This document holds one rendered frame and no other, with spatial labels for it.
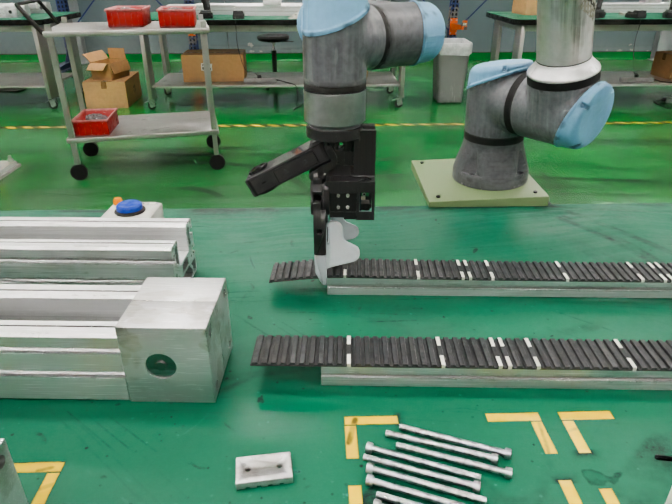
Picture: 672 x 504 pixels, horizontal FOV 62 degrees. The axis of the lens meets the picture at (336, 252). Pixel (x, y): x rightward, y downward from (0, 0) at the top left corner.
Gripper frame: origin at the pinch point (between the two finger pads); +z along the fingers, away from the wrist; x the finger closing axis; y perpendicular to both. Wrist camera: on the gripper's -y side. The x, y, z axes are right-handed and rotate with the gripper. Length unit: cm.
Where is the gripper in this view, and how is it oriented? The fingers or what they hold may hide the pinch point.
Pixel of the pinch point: (320, 266)
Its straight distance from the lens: 78.4
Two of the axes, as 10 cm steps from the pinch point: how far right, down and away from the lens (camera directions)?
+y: 10.0, 0.1, -0.2
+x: 0.2, -4.6, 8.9
